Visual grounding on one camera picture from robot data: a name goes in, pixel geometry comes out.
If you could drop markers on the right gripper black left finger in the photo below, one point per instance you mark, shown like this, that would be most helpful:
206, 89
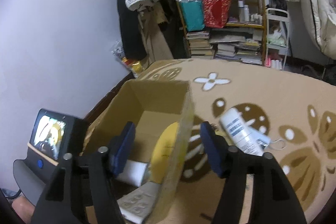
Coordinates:
79, 182

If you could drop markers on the light blue power bank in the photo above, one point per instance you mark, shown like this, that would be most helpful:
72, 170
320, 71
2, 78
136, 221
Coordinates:
266, 142

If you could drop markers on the white power adapter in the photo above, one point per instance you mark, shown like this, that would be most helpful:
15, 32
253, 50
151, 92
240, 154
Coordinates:
132, 172

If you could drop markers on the white cylindrical bottle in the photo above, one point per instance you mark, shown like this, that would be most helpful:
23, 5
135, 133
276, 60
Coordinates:
236, 128

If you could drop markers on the brown cardboard box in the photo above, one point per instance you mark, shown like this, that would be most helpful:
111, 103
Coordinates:
151, 106

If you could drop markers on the yellow round disc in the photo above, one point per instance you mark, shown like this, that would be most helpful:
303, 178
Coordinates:
159, 162

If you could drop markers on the white air conditioner remote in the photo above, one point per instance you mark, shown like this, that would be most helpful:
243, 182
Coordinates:
138, 204

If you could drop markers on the black device with screen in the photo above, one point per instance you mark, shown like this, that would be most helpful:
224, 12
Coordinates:
53, 135

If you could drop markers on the beige brown patterned rug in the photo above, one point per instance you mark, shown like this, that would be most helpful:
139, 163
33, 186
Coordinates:
223, 142

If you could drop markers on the plastic snack bag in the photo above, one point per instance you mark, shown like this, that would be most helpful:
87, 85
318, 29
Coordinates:
134, 66

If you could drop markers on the stack of books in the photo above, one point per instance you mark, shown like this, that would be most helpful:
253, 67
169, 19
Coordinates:
199, 45

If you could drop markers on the yellow metal shelf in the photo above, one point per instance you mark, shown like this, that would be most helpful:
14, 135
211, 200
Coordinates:
231, 29

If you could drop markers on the white metal cart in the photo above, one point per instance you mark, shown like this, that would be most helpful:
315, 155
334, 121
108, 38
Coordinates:
277, 38

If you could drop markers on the red gift bag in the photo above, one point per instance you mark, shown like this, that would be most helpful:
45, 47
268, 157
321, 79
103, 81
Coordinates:
216, 13

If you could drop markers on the teal bag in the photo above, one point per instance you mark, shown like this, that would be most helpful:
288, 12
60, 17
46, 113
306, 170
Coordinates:
192, 11

